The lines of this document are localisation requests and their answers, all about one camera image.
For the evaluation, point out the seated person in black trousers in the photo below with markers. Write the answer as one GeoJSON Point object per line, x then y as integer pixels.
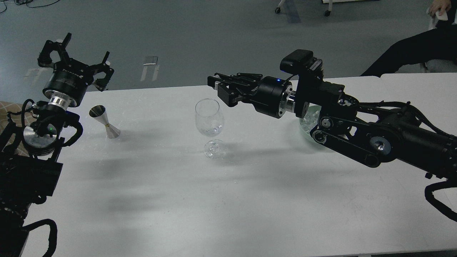
{"type": "Point", "coordinates": [435, 44]}

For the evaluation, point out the green bowl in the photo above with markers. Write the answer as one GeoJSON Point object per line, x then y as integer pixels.
{"type": "Point", "coordinates": [307, 135]}

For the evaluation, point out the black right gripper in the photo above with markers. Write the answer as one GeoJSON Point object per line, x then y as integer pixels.
{"type": "Point", "coordinates": [270, 96]}

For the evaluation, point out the steel cocktail jigger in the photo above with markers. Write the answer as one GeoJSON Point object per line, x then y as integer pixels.
{"type": "Point", "coordinates": [99, 113]}

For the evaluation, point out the rolling chair base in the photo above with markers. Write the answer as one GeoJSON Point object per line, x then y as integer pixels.
{"type": "Point", "coordinates": [295, 6]}

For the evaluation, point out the clear wine glass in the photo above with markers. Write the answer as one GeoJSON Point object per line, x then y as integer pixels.
{"type": "Point", "coordinates": [209, 121]}

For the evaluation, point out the clear ice cubes pile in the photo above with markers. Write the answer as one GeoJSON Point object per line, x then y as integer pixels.
{"type": "Point", "coordinates": [310, 119]}

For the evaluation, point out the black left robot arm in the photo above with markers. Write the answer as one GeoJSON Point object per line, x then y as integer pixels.
{"type": "Point", "coordinates": [32, 138]}

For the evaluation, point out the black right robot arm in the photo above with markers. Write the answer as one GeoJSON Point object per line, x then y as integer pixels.
{"type": "Point", "coordinates": [370, 133]}

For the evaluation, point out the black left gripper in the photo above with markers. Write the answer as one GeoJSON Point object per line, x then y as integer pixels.
{"type": "Point", "coordinates": [68, 79]}

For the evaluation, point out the person's hand holding white object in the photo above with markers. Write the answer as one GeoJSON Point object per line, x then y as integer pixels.
{"type": "Point", "coordinates": [440, 6]}

